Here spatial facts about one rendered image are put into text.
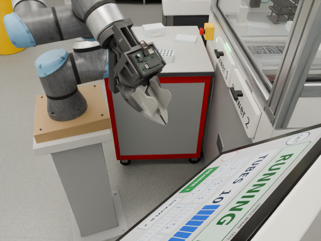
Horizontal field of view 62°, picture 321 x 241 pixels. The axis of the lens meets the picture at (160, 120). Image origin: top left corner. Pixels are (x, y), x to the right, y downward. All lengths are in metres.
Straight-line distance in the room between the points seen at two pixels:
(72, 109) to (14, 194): 1.06
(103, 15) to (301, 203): 0.45
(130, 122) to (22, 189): 0.84
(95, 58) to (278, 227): 0.81
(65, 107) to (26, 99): 1.77
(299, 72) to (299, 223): 0.46
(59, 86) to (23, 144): 1.34
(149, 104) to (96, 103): 0.60
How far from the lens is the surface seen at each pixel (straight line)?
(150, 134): 1.67
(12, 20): 0.68
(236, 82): 1.08
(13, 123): 2.55
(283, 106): 0.79
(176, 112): 1.56
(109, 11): 0.56
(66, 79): 1.00
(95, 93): 1.18
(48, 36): 0.68
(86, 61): 0.99
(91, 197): 1.38
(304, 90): 0.79
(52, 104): 1.06
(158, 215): 0.52
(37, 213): 1.85
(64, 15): 0.67
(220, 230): 0.34
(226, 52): 1.24
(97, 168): 1.23
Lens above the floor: 1.46
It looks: 40 degrees down
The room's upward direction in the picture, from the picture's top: straight up
